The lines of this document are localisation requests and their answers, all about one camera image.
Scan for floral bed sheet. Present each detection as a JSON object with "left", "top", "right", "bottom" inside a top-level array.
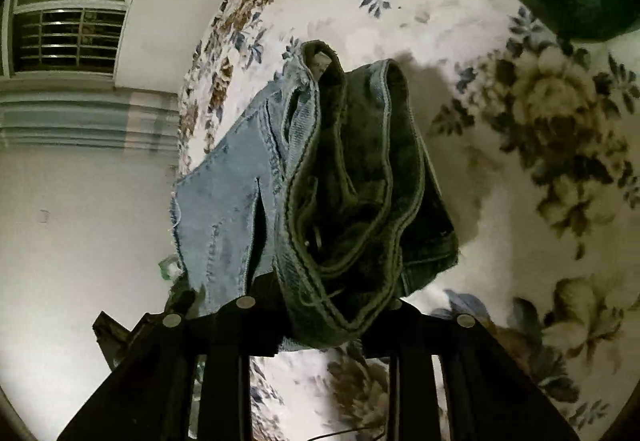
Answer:
[{"left": 176, "top": 0, "right": 640, "bottom": 441}]

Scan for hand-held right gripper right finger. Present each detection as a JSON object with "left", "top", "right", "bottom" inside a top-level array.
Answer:
[{"left": 350, "top": 298, "right": 581, "bottom": 441}]

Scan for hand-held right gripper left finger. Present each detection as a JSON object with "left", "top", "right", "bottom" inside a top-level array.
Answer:
[{"left": 56, "top": 274, "right": 291, "bottom": 441}]

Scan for blue denim pants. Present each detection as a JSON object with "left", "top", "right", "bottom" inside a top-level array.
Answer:
[{"left": 170, "top": 40, "right": 460, "bottom": 351}]

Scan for window with metal grille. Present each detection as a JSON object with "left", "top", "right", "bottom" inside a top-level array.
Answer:
[{"left": 0, "top": 0, "right": 168, "bottom": 80}]

